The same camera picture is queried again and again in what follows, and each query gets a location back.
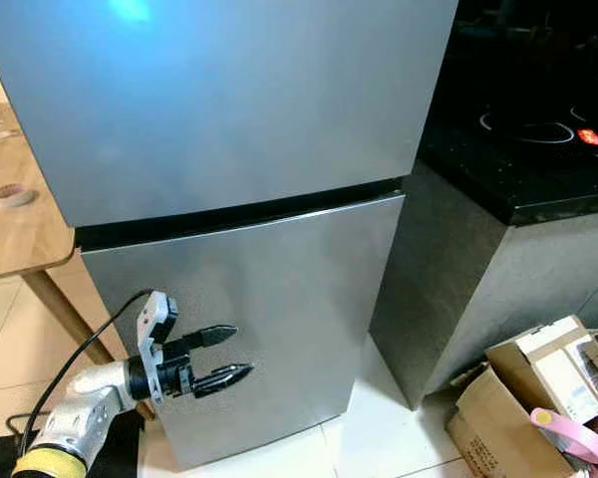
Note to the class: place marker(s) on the black induction cooktop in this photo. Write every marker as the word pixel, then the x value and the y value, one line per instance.
pixel 538 129

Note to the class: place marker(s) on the black kitchen countertop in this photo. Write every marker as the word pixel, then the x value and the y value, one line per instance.
pixel 518 189

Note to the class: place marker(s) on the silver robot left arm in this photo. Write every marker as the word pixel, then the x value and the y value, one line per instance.
pixel 85 408

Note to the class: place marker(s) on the grey kitchen cabinet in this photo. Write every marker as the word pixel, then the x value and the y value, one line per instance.
pixel 468 289

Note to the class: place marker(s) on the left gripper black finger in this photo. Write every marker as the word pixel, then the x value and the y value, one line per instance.
pixel 223 378
pixel 210 337

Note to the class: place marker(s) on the silver freezer door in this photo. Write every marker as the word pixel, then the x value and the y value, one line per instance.
pixel 219 110

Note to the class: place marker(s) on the wooden dining table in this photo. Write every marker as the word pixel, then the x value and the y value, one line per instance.
pixel 15 239

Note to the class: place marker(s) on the small pink rimmed dish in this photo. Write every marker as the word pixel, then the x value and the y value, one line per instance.
pixel 13 195

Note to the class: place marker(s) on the cardboard box white label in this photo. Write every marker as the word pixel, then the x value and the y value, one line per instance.
pixel 553 363

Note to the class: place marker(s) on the large brown cardboard box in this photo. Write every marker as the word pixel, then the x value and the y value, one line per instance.
pixel 488 428

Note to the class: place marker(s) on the clear drinking glass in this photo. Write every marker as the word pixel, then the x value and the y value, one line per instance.
pixel 0 121

